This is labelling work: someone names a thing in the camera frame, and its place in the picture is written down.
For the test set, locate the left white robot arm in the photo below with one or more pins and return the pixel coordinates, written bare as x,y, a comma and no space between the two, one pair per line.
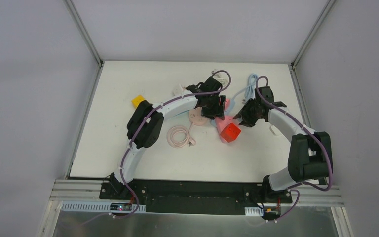
144,127

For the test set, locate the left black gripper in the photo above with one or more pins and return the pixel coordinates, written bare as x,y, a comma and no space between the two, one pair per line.
213,106

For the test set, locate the small pink adapter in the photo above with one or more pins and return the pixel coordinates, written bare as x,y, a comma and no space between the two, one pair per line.
229,105

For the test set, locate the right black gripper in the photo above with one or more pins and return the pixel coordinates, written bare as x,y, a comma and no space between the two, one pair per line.
250,112

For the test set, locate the red cube adapter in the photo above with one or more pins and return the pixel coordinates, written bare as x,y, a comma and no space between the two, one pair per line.
230,133

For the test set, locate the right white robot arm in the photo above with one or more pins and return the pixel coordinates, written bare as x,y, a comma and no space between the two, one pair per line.
310,155

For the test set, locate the pink power strip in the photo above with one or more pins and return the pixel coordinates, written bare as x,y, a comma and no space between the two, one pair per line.
220,124

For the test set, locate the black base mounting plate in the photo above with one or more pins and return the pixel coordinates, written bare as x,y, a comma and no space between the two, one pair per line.
194,197

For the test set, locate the white cube adapter with picture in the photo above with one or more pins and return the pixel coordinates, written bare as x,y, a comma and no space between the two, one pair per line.
178,89

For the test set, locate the yellow cube adapter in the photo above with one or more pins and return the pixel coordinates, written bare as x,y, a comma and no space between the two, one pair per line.
137,100

